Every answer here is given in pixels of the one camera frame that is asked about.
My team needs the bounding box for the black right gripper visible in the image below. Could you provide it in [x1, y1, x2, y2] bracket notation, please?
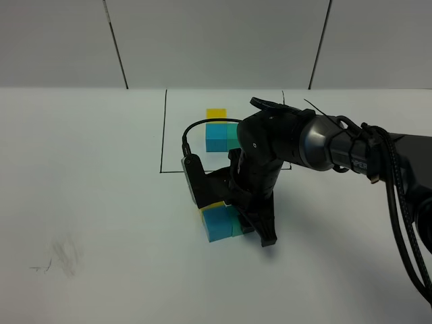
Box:
[230, 97, 316, 247]

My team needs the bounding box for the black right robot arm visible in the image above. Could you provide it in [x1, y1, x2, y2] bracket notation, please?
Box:
[233, 97, 431, 250]

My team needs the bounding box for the green template block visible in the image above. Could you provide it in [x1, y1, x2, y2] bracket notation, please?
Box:
[227, 124, 240, 151]

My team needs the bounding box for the blue template block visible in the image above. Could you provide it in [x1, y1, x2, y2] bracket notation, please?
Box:
[205, 124, 227, 153]

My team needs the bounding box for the yellow template block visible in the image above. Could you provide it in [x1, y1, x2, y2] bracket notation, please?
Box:
[206, 109, 227, 119]

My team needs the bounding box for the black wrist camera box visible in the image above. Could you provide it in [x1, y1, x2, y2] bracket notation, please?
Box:
[182, 154, 236, 209]

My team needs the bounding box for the black smooth cable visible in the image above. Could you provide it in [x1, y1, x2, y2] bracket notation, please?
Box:
[182, 116, 244, 158]

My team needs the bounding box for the black braided cable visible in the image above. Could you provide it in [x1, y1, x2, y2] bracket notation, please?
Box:
[360, 123, 432, 301]

